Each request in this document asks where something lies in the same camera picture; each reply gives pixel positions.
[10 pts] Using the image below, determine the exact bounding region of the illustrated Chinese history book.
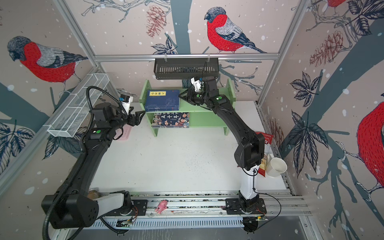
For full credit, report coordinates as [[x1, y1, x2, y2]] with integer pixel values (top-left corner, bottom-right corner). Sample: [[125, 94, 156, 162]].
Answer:
[[151, 113, 190, 129]]

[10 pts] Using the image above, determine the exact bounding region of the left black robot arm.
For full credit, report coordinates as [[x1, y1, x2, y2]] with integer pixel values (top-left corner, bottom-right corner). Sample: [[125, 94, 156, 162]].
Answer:
[[42, 86, 145, 240]]

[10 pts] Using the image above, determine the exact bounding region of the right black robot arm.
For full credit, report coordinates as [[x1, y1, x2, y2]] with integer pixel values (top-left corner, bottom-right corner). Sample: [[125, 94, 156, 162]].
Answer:
[[174, 65, 265, 214]]

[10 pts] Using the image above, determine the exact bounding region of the pink pencil case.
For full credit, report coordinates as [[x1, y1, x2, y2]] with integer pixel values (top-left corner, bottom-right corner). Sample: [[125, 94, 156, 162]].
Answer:
[[114, 125, 132, 141]]

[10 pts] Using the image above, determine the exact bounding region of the green wooden shelf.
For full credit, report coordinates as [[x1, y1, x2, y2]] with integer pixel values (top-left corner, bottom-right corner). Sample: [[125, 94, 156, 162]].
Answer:
[[139, 79, 237, 137]]

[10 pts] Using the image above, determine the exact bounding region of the red Chuba chips bag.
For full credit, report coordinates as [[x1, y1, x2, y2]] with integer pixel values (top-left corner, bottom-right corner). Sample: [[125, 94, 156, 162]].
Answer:
[[256, 132, 274, 177]]

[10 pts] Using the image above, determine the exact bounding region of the pink pig toy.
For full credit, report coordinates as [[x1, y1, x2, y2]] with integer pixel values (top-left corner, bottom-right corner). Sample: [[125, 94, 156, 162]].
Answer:
[[155, 200, 168, 214]]

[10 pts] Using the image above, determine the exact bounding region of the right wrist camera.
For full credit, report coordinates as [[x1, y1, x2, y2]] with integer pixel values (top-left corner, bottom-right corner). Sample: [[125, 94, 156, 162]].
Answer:
[[191, 78, 206, 93]]

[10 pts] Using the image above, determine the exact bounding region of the black hanging wire basket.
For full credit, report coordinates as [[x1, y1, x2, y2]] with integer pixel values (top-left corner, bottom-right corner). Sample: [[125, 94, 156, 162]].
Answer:
[[154, 58, 220, 80]]

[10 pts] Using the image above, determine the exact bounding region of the white mesh wall tray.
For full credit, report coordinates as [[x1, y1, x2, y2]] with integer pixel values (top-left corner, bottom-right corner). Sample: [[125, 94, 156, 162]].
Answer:
[[48, 73, 110, 138]]

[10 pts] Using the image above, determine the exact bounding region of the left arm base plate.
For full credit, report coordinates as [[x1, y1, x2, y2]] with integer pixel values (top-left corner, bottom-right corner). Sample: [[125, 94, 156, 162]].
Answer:
[[106, 200, 148, 217]]

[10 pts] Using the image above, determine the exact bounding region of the aluminium mounting rail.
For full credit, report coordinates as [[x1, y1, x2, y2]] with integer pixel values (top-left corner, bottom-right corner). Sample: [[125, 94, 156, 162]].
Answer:
[[95, 191, 311, 218]]

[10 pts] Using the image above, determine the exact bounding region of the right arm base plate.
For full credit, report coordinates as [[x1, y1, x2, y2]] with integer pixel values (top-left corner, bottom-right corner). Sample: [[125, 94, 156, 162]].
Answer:
[[223, 197, 267, 215]]

